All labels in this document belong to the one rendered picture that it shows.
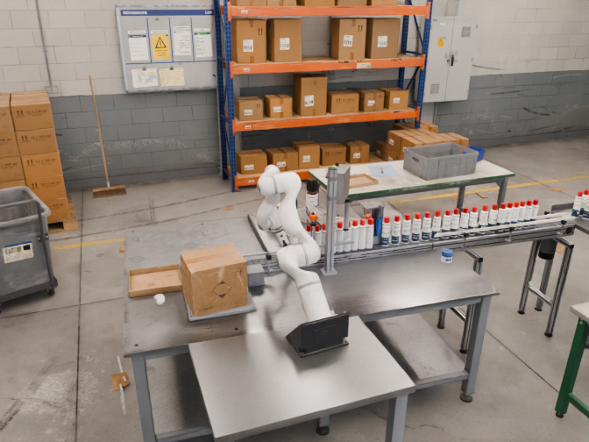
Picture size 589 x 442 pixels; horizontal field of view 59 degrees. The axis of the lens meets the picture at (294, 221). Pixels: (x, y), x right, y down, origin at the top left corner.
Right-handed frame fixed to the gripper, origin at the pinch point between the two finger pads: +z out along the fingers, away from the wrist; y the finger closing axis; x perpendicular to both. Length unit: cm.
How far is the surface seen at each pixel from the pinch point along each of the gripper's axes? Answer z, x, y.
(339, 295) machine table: 17.5, -14.8, -42.7
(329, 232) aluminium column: -7.4, -26.6, -16.7
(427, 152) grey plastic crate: 66, -183, 170
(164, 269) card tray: -16, 74, 12
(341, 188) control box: -32, -41, -18
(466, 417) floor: 122, -58, -73
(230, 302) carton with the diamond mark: -9, 42, -43
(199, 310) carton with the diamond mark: -15, 58, -46
